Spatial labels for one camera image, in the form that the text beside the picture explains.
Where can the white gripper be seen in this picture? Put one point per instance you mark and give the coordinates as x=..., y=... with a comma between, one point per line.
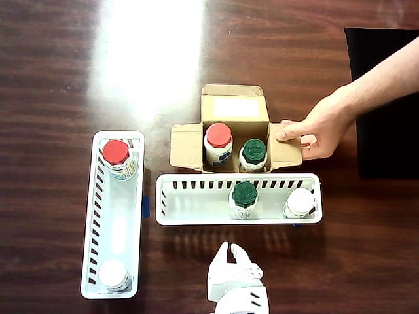
x=226, y=273

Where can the green cap pill bottle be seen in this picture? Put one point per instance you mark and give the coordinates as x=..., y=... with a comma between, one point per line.
x=253, y=151
x=244, y=193

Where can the brown cardboard box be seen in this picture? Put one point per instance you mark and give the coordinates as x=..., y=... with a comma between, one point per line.
x=186, y=147

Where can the red cap pill bottle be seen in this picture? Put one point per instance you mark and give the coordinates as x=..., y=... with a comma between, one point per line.
x=115, y=152
x=218, y=135

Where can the bare human forearm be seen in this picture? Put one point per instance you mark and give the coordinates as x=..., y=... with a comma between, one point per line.
x=386, y=78

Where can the wide white slotted tray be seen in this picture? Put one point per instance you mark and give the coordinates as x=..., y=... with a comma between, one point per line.
x=196, y=206

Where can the white cap pill bottle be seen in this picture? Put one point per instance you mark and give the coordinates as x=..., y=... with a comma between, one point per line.
x=299, y=201
x=112, y=274

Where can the long white slotted tray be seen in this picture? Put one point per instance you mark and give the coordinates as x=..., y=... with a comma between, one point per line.
x=114, y=229

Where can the bare human hand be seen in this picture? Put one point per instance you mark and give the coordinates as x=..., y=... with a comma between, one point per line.
x=324, y=124

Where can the black cloth mat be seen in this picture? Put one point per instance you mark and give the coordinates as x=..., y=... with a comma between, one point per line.
x=386, y=147

